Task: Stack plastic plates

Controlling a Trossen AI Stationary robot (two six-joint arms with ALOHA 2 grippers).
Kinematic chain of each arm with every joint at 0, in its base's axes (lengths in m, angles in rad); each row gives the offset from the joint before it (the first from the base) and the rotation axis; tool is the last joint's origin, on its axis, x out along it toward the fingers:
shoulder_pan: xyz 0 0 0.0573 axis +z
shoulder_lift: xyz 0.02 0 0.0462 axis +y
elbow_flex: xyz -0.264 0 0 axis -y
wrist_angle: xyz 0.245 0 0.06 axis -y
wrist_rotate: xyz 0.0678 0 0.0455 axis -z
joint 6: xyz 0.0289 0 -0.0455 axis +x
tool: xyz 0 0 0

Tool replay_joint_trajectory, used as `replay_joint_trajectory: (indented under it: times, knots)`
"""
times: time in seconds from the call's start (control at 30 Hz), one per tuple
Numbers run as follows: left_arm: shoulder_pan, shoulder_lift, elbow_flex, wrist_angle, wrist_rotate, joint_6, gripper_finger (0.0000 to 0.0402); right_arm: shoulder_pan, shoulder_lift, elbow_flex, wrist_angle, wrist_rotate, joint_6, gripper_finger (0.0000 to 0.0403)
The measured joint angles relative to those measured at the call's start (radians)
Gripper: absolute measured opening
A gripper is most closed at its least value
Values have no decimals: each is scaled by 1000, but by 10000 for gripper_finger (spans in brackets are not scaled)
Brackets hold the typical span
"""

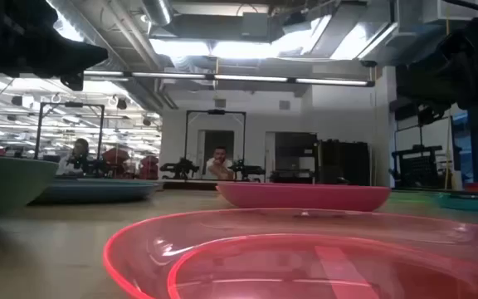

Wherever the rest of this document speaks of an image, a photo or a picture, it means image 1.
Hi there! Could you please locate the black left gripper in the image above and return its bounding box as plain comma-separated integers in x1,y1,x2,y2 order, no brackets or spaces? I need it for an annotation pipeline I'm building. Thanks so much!
0,39,110,91

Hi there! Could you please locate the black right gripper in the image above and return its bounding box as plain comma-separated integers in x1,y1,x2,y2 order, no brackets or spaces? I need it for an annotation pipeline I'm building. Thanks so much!
396,20,478,113

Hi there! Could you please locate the small green transparent plate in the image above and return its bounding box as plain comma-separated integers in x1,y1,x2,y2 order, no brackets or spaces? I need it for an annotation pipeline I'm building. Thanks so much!
388,189,443,205

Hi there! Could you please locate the large grey-blue plastic plate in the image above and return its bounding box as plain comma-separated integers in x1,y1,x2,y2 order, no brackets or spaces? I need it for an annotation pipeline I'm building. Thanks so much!
31,177,161,205

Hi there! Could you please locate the small pink plastic plate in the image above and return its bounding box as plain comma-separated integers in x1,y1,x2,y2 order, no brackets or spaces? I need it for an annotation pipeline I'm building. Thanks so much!
216,182,392,213

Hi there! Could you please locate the blue partition panel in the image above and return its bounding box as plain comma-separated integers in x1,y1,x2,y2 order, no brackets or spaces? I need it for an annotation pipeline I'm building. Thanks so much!
450,110,478,188

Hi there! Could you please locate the person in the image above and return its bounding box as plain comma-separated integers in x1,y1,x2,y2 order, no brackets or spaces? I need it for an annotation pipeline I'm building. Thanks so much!
204,145,237,181
56,138,99,178

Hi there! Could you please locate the red chair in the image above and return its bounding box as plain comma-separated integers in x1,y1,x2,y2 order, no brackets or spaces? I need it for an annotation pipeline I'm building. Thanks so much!
139,155,160,180
101,148,131,175

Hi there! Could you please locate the black cabinet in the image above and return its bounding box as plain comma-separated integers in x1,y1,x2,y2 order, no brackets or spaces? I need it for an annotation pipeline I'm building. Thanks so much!
317,140,371,186

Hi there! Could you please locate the small teal transparent plate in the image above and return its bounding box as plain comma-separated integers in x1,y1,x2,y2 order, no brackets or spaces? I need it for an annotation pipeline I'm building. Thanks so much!
436,191,478,213

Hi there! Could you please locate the long ceiling light bar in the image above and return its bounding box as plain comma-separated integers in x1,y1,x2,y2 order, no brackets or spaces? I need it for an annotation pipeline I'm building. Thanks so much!
83,70,375,87

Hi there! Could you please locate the small orange transparent plate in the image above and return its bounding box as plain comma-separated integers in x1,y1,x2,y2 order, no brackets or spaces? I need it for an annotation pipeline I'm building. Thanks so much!
102,207,478,299

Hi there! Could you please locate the silver round air duct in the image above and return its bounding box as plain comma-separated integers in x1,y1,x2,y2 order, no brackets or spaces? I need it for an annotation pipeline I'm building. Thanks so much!
141,0,173,26

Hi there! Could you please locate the black wire cart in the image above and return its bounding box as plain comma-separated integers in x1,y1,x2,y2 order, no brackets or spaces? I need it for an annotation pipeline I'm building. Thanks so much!
390,145,444,189

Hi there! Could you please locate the black gantry frame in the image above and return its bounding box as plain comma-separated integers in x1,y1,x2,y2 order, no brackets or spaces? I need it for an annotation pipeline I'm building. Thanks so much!
183,109,247,169
34,101,105,161

